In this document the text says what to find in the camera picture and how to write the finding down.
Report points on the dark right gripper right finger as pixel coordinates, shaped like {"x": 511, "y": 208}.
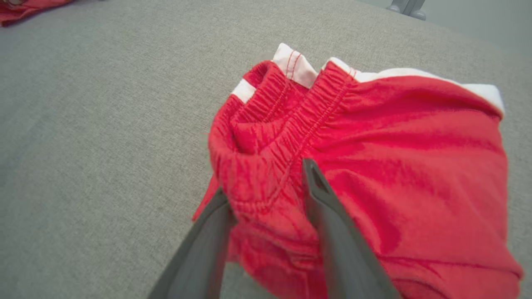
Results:
{"x": 345, "y": 249}

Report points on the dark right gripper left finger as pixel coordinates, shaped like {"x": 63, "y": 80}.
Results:
{"x": 199, "y": 257}

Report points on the red shorts with white trim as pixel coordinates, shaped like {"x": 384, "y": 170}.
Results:
{"x": 415, "y": 166}

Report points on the red Bulls 23 jersey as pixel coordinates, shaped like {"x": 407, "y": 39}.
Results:
{"x": 25, "y": 8}

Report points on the grey fabric sofa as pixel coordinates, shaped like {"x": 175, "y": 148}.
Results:
{"x": 104, "y": 124}

